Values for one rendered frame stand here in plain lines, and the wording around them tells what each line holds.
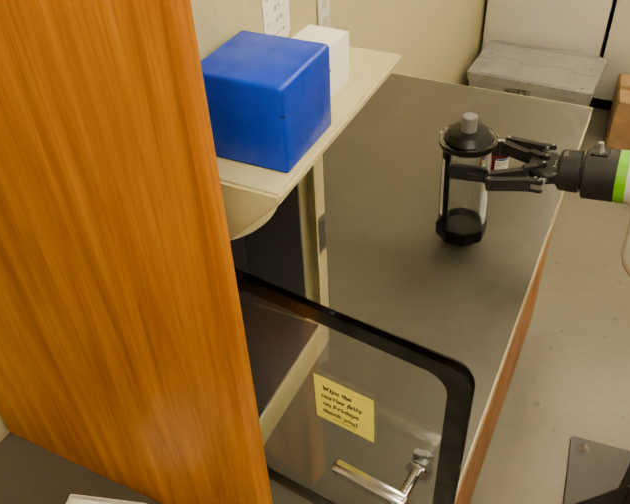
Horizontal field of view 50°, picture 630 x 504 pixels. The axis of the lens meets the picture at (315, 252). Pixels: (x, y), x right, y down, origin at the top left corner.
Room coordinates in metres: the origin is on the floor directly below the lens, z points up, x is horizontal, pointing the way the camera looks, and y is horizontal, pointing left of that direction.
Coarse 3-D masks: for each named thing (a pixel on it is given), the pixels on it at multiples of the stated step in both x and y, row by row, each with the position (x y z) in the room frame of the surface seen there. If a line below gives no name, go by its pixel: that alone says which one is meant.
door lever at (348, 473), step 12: (336, 468) 0.41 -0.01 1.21; (348, 468) 0.41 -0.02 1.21; (408, 468) 0.41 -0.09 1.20; (420, 468) 0.40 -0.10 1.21; (348, 480) 0.40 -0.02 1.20; (360, 480) 0.39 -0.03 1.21; (372, 480) 0.39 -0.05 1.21; (408, 480) 0.39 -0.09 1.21; (372, 492) 0.38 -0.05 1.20; (384, 492) 0.38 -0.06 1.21; (396, 492) 0.38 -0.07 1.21; (408, 492) 0.38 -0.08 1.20
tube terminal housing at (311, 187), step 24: (192, 0) 0.62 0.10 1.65; (216, 0) 0.65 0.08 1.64; (240, 0) 0.69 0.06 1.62; (312, 0) 0.83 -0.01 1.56; (216, 24) 0.65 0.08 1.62; (240, 24) 0.69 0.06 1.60; (312, 24) 0.83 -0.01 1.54; (216, 48) 0.64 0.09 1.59; (312, 168) 0.85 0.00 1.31; (312, 192) 0.85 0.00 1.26; (312, 216) 0.85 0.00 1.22; (312, 240) 0.85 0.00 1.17; (312, 264) 0.85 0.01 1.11; (312, 288) 0.85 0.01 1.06
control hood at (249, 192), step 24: (360, 48) 0.81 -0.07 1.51; (360, 72) 0.74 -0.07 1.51; (384, 72) 0.74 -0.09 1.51; (336, 96) 0.69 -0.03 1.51; (360, 96) 0.68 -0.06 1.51; (336, 120) 0.63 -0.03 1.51; (240, 168) 0.55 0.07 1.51; (264, 168) 0.55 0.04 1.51; (240, 192) 0.52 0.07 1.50; (264, 192) 0.52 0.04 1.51; (288, 192) 0.52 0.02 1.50; (240, 216) 0.53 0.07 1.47
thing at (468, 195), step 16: (448, 144) 1.07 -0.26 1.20; (464, 160) 1.05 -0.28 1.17; (480, 160) 1.05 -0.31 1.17; (464, 192) 1.04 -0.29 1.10; (480, 192) 1.05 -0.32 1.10; (448, 208) 1.06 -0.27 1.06; (464, 208) 1.04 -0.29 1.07; (480, 208) 1.05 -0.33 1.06; (448, 224) 1.06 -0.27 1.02; (464, 224) 1.04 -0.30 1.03; (480, 224) 1.05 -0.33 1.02
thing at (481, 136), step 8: (464, 120) 1.08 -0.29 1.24; (472, 120) 1.08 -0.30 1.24; (448, 128) 1.11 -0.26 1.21; (456, 128) 1.10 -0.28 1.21; (464, 128) 1.08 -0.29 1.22; (472, 128) 1.08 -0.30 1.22; (480, 128) 1.09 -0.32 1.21; (488, 128) 1.09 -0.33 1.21; (448, 136) 1.08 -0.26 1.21; (456, 136) 1.07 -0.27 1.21; (464, 136) 1.07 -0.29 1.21; (472, 136) 1.07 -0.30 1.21; (480, 136) 1.06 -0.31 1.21; (488, 136) 1.07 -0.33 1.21; (456, 144) 1.06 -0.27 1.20; (464, 144) 1.05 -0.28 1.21; (472, 144) 1.05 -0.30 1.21; (480, 144) 1.05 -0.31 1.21; (488, 144) 1.05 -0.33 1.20
